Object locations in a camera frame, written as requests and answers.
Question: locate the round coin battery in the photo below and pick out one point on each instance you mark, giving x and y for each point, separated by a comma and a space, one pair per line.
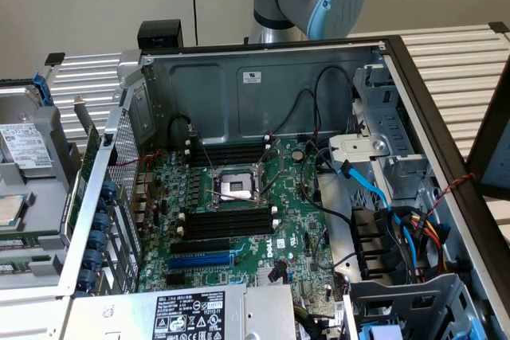
296, 153

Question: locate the CPU socket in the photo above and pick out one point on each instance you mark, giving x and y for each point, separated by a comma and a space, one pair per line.
235, 188

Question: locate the open metal PC case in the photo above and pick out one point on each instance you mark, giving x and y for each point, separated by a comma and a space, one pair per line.
279, 97

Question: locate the white case label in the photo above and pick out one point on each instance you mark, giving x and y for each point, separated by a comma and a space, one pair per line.
252, 77

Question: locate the green Dell motherboard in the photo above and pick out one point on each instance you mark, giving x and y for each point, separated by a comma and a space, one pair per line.
295, 212

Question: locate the long black expansion slot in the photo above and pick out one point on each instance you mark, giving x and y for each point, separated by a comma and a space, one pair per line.
199, 246

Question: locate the blue expansion slot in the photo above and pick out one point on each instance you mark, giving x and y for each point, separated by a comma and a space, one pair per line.
199, 261

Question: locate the small silver heatsink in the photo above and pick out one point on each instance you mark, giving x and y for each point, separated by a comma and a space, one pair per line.
263, 278

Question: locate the silver metal disk bay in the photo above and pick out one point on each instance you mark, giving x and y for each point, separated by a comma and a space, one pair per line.
394, 125

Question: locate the black plastic shroud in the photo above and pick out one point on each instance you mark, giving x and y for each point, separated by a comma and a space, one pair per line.
370, 236

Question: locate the black box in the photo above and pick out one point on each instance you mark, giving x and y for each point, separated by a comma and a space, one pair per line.
159, 33

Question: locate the blue card retention clip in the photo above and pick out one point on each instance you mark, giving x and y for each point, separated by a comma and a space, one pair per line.
96, 239
100, 221
92, 257
108, 188
85, 277

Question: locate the short black expansion slot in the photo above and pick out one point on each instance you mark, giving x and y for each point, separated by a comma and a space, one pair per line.
176, 279

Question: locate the green graphics card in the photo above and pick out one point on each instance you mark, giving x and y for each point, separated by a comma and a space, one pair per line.
89, 149

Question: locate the grey printed parts rack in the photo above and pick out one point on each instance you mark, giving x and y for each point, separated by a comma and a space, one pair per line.
52, 125

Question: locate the silver power supply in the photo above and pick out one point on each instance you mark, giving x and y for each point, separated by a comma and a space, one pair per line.
119, 316

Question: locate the grey metal disk cage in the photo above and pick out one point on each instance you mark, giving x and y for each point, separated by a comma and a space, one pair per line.
418, 296

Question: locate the black table end cap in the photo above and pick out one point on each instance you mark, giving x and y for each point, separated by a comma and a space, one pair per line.
499, 26
54, 58

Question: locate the black framed case side panel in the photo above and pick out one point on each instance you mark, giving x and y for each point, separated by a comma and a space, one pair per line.
484, 137

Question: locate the silver hard disk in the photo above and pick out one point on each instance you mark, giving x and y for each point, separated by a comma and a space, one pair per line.
20, 109

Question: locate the silver CPU chip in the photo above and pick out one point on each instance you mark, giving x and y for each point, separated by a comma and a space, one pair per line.
12, 208

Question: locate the blue plastic disk rail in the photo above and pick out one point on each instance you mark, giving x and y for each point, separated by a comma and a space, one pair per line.
44, 89

